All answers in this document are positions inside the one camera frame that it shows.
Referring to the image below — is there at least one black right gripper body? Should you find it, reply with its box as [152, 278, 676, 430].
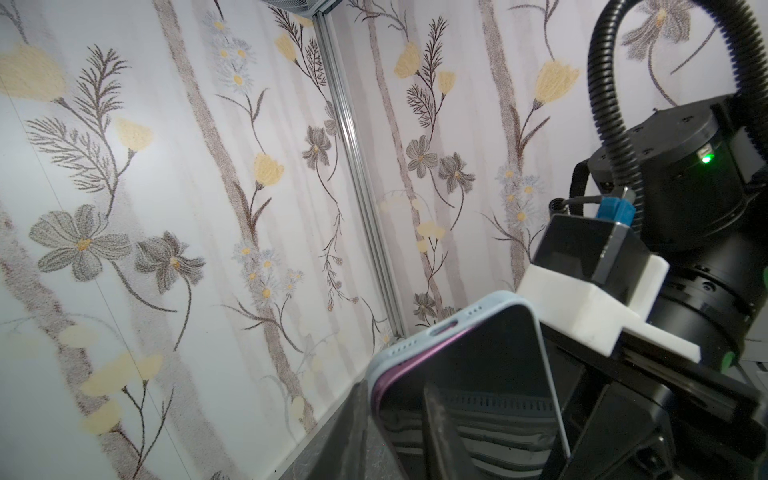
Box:
[542, 326, 767, 479]

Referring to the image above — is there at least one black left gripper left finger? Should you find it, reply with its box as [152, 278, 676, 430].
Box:
[306, 380, 369, 480]

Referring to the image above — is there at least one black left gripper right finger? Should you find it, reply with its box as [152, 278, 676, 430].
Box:
[422, 383, 480, 480]

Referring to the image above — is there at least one light blue phone case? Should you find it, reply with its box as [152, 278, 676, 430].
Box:
[365, 290, 572, 480]

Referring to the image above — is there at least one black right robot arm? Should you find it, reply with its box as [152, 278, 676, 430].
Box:
[522, 95, 767, 479]

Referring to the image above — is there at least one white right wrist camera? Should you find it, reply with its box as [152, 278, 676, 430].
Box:
[517, 214, 702, 363]

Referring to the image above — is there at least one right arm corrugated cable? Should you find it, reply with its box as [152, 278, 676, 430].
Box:
[586, 0, 768, 235]

